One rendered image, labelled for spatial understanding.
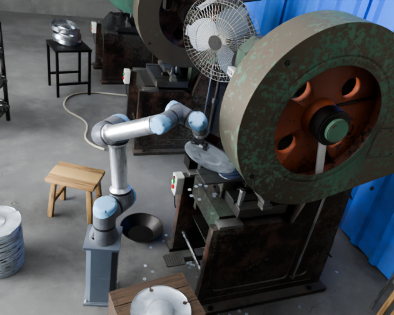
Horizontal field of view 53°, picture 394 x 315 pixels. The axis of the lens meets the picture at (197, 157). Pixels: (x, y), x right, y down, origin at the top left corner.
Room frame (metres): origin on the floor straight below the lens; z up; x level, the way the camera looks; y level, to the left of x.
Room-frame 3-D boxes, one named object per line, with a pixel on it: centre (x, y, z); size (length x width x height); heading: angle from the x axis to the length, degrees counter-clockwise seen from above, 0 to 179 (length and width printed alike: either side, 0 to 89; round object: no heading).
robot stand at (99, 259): (1.56, 0.41, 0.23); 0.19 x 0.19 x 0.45; 9
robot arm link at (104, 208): (1.57, 0.41, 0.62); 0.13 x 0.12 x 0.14; 157
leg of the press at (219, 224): (1.75, -0.55, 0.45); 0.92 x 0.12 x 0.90; 115
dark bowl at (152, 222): (2.12, 0.30, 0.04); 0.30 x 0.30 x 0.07
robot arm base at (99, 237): (1.56, 0.41, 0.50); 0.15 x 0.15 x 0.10
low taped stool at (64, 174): (2.24, 0.81, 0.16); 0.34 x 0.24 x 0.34; 87
